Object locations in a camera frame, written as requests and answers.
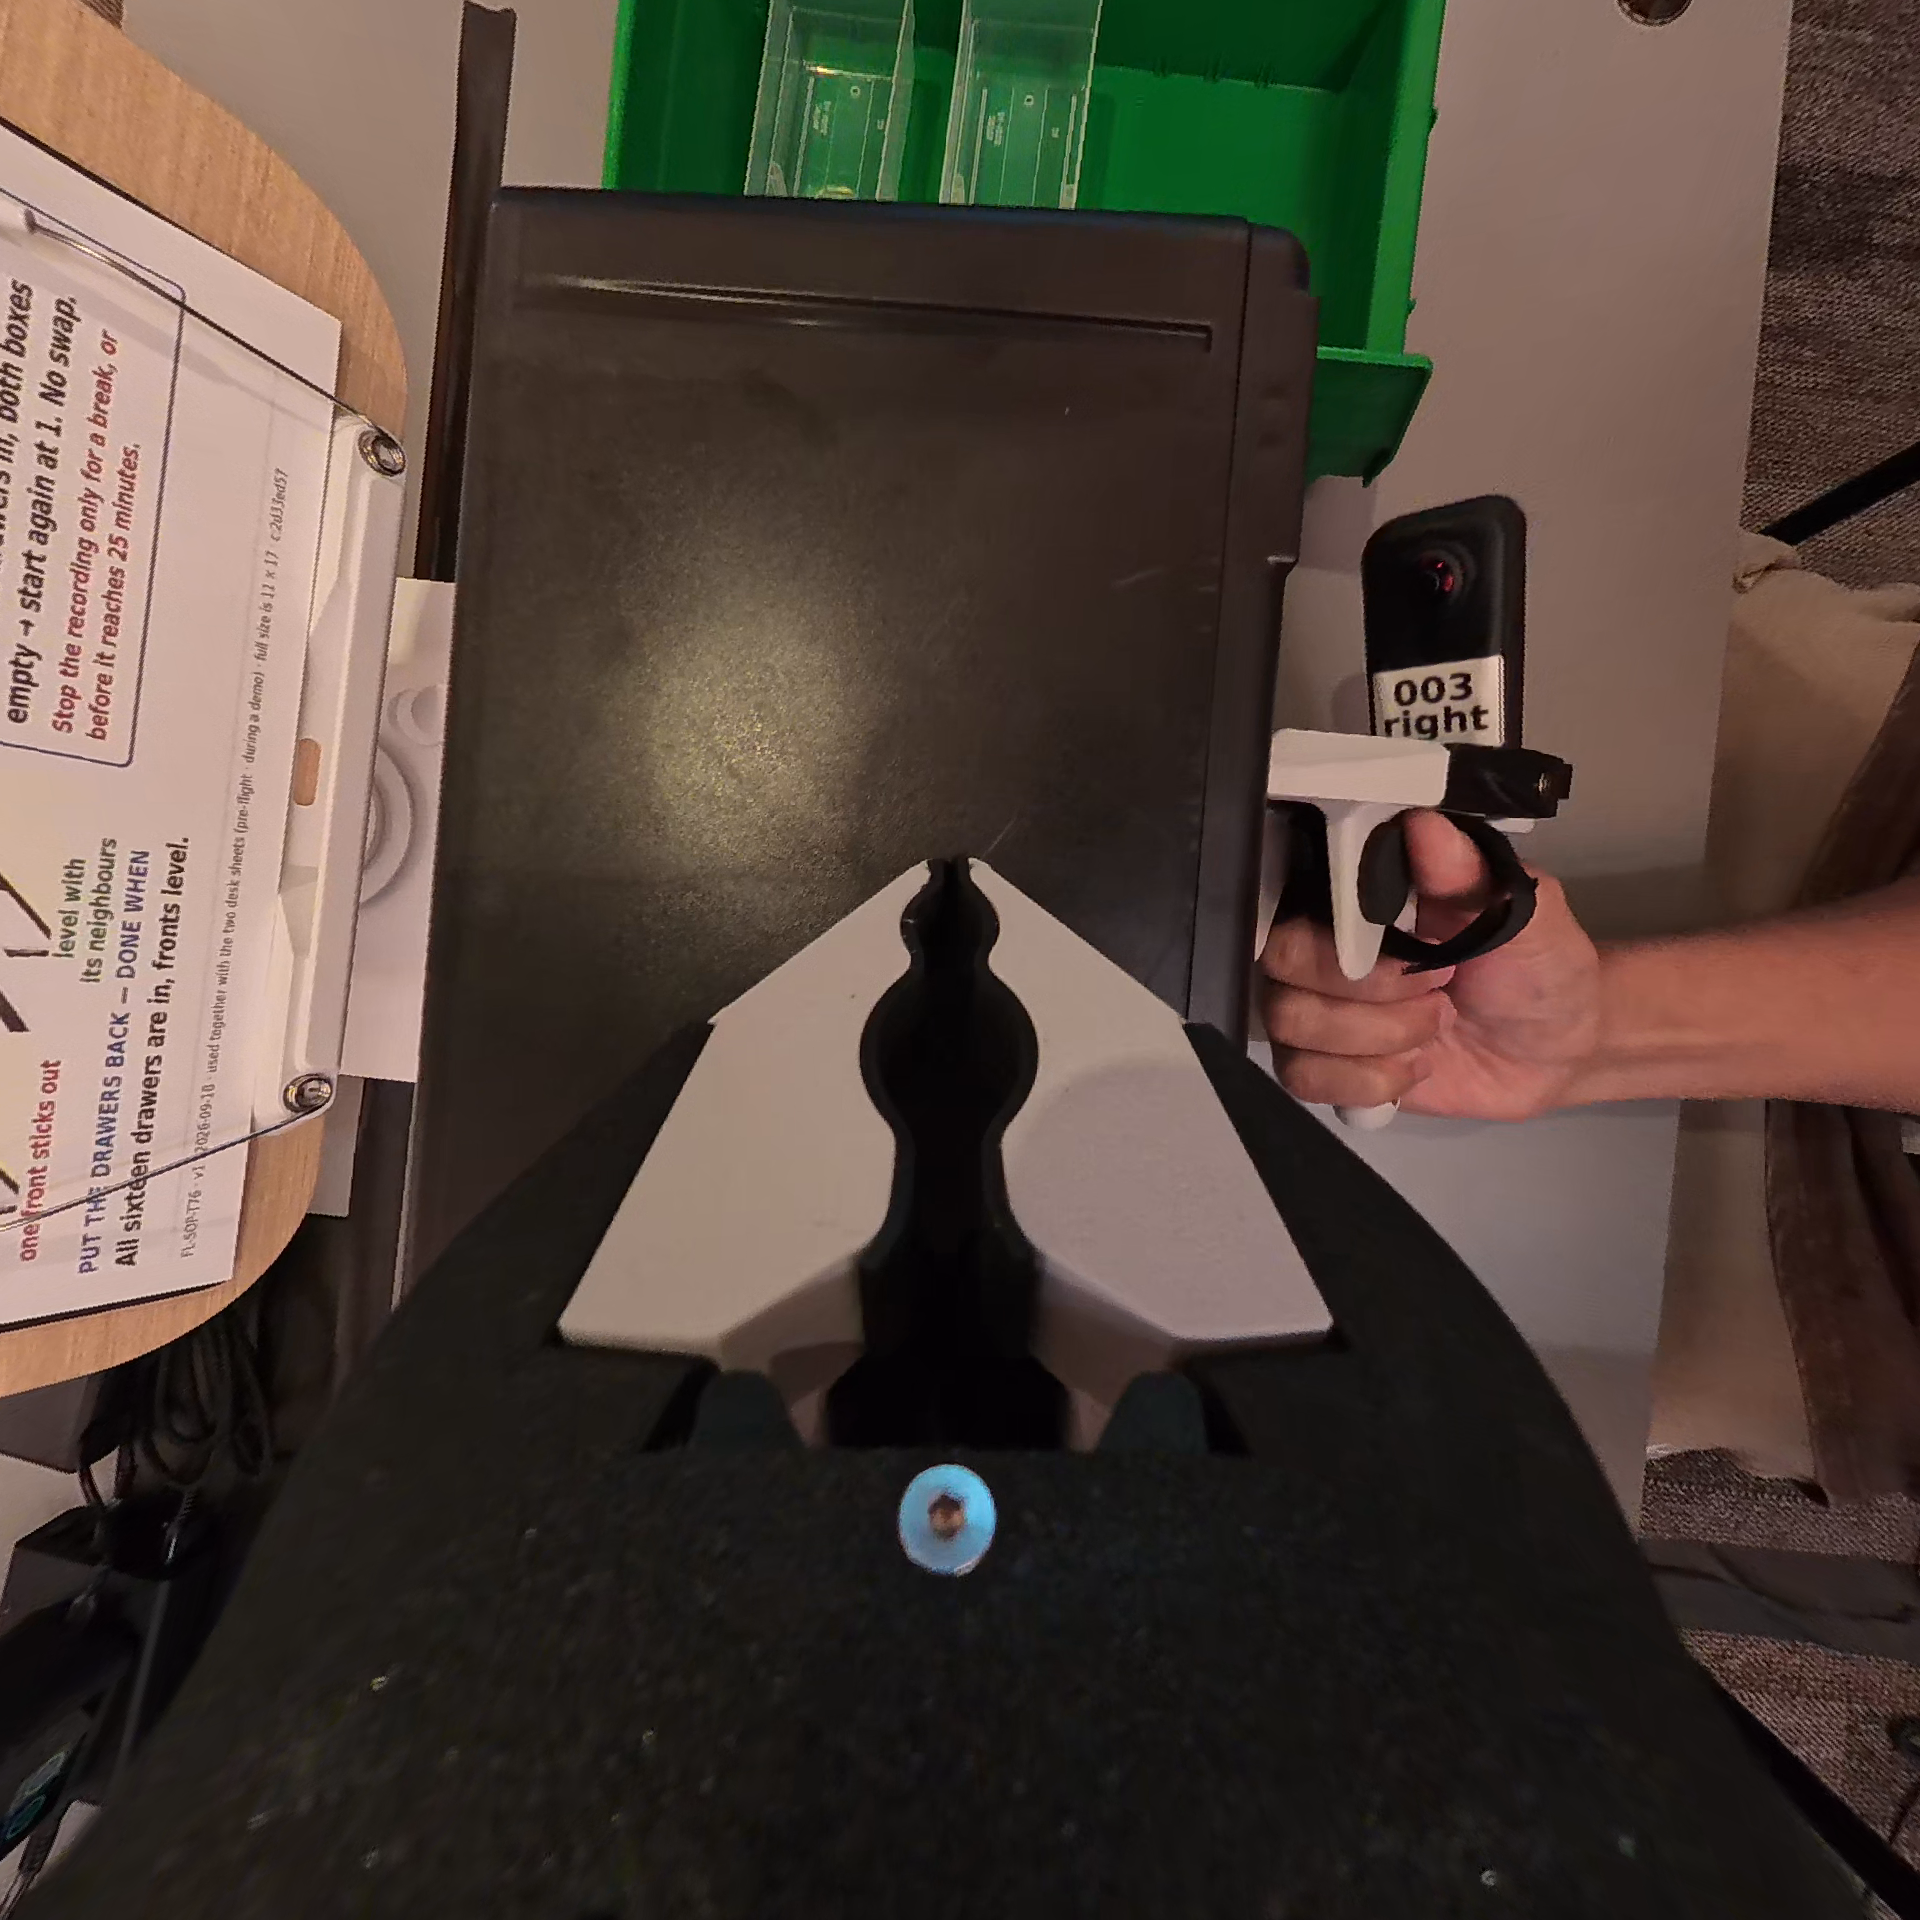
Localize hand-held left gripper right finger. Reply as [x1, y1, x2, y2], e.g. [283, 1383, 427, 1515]
[955, 858, 1338, 1443]

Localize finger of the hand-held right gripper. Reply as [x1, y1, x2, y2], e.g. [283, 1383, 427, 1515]
[1267, 727, 1452, 815]

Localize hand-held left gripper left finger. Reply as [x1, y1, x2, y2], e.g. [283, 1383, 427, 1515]
[561, 858, 960, 1443]

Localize black drawer cabinet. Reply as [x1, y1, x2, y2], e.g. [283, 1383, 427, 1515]
[403, 185, 1324, 1314]

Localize green plastic bin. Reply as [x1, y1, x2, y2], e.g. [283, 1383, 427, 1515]
[604, 0, 1452, 486]

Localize clear plastic drawer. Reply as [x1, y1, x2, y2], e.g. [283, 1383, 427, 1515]
[936, 0, 1110, 212]
[744, 0, 917, 203]

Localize person's right hand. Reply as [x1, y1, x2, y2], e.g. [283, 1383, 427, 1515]
[1257, 821, 1608, 1122]

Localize black metal bar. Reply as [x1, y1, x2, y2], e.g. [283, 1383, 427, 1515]
[1754, 476, 1920, 543]

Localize printed instruction sheet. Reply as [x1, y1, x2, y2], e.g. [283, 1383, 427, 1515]
[0, 117, 345, 1338]

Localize clear acrylic sheet holder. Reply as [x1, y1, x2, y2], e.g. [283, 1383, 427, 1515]
[0, 190, 411, 1188]

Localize instruction sheet in holder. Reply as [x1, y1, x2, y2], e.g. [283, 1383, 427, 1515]
[0, 0, 411, 1400]

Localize white plastic bracket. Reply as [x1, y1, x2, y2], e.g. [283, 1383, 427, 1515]
[283, 575, 457, 1084]

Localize black cable bundle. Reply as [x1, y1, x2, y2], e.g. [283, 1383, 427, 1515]
[0, 1303, 351, 1920]

